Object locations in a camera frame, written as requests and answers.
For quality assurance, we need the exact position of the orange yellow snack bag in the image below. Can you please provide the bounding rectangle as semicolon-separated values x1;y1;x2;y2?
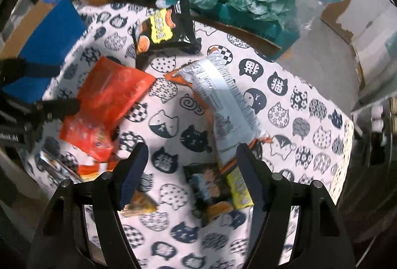
120;190;158;217

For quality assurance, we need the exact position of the red snack bag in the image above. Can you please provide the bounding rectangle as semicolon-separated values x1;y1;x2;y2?
59;58;155;162

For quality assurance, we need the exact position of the silver white chip bag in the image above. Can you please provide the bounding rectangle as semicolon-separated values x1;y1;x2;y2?
165;50;270;168

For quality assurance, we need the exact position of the black yellow snack bag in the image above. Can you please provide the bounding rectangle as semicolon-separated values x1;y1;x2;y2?
132;0;199;55

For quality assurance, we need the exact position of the blue cardboard box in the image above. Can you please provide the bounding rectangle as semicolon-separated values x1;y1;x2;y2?
0;0;88;104

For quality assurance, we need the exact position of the cat pattern tablecloth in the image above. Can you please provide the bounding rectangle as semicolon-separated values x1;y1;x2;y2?
19;3;353;268

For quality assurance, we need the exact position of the teal cardboard box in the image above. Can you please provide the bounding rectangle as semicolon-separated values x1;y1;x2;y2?
190;4;300;59

